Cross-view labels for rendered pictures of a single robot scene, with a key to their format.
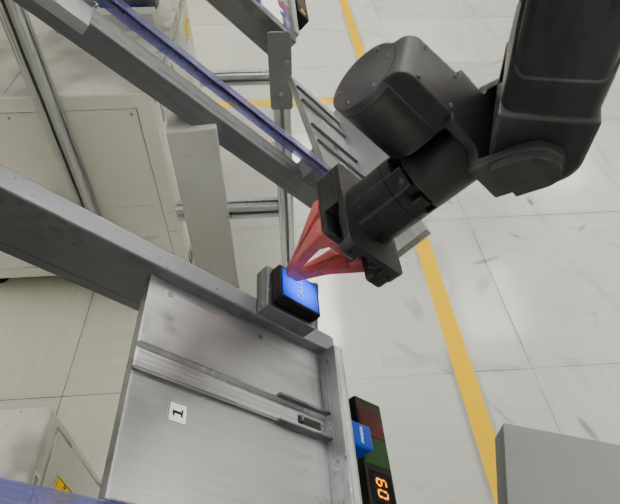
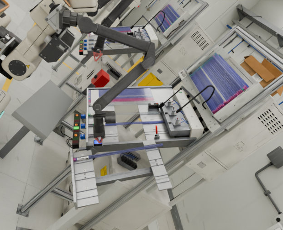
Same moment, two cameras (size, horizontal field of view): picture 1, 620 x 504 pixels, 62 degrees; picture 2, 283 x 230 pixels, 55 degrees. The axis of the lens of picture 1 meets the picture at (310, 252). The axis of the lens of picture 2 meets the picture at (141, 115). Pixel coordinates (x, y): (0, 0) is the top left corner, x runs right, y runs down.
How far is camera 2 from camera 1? 183 cm
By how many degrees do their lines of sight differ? 112
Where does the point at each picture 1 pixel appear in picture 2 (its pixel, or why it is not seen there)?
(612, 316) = not seen: outside the picture
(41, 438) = (112, 171)
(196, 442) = (108, 130)
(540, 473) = (45, 129)
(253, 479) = not seen: hidden behind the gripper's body
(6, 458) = (115, 171)
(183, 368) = (111, 135)
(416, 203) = not seen: hidden behind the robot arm
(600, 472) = (36, 123)
